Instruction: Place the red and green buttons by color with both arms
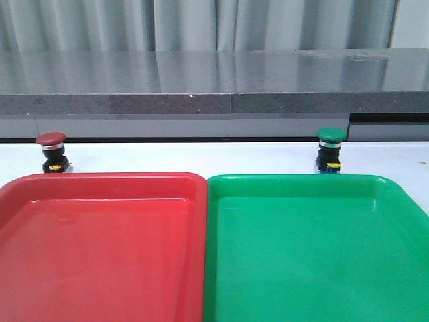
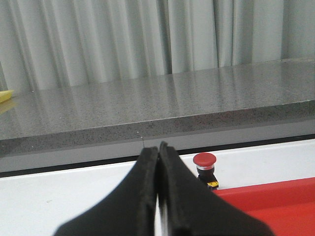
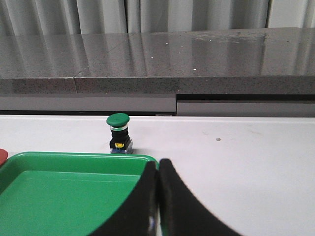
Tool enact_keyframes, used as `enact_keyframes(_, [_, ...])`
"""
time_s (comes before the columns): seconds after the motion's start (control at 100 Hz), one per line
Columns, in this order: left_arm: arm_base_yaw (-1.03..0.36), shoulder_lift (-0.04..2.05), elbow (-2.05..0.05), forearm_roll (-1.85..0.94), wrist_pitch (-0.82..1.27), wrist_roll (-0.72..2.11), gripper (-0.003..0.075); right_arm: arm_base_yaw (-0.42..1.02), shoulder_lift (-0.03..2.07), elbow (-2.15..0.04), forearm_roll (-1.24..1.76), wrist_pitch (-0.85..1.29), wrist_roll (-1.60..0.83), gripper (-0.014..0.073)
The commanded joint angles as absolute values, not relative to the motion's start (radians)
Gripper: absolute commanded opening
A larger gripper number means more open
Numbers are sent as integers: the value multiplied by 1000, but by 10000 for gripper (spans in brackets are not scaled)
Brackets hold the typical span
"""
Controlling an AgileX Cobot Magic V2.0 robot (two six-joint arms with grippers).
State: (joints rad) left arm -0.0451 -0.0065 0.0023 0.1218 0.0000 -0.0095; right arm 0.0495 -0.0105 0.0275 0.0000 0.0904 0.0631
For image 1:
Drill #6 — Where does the green mushroom push button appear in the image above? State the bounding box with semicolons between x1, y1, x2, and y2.
315;127;347;174

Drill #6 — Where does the red mushroom push button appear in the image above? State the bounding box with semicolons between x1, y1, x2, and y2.
36;131;73;174

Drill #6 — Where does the grey stone counter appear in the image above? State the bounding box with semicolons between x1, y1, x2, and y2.
1;49;428;142

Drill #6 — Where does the green plastic tray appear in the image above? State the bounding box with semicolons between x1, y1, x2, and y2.
204;174;428;321

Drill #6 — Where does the red plastic tray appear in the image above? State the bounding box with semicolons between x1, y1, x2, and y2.
1;172;207;321

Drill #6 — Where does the grey pleated curtain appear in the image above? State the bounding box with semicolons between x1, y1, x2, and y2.
1;1;398;52

